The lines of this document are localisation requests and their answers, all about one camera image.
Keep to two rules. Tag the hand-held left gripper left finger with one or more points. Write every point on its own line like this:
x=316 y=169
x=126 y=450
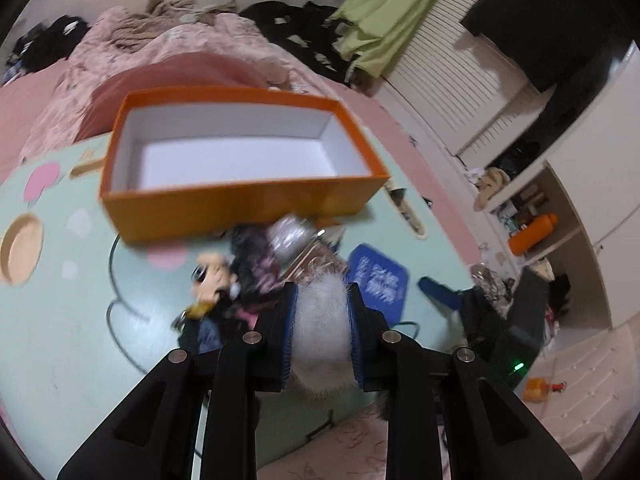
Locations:
x=291 y=332

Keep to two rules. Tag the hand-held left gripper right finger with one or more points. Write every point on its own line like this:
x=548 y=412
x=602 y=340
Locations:
x=354 y=335

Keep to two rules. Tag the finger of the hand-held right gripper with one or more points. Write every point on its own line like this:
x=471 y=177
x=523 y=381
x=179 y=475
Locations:
x=437 y=295

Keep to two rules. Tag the white fluffy pompom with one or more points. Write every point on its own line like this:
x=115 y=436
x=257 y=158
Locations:
x=322 y=330

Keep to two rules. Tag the orange cardboard box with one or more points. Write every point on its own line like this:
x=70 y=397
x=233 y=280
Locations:
x=225 y=210

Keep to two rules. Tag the blue printed pack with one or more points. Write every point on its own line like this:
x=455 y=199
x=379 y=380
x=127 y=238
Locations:
x=380 y=280

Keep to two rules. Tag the dark patterned cloth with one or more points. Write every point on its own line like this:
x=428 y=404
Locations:
x=255 y=260

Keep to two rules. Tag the black device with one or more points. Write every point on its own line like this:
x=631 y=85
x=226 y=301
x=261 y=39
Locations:
x=525 y=330

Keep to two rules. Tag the clear plastic bag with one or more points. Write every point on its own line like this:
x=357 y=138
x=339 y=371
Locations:
x=292 y=235

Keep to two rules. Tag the orange flat bottle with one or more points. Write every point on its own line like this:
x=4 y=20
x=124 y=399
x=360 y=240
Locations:
x=537 y=389

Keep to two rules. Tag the white open shelf unit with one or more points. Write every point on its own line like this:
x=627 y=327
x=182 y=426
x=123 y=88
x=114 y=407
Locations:
x=565 y=240

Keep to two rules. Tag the white wardrobe doors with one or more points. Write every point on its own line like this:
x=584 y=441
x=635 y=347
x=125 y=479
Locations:
x=450 y=60

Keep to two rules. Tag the dark red pillow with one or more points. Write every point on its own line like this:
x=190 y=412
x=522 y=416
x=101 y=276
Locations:
x=165 y=77

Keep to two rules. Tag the light green hanging garment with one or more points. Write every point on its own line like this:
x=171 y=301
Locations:
x=390 y=5

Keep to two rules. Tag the black hanging garment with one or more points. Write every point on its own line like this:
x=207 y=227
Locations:
x=545 y=15

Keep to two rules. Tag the black clothes pile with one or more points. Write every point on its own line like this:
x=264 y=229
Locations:
x=295 y=25
x=45 y=42

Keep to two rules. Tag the pink floral blanket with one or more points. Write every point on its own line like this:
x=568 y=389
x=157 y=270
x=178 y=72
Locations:
x=125 y=45

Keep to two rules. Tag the beige knitted cloth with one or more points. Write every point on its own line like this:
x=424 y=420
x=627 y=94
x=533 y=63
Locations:
x=150 y=20

